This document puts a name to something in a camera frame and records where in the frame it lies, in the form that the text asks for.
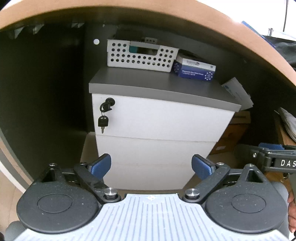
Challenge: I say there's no right hand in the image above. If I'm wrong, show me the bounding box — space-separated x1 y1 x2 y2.
287 190 296 233

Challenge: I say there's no black cabinet key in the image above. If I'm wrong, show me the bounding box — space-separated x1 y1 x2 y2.
98 97 115 134

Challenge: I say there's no white drawer cabinet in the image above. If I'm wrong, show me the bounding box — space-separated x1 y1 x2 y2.
89 67 240 190

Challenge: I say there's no white perforated basket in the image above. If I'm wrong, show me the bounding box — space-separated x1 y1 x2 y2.
107 39 179 72

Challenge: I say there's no blue white glove box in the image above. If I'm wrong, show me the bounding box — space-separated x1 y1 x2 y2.
173 54 216 81

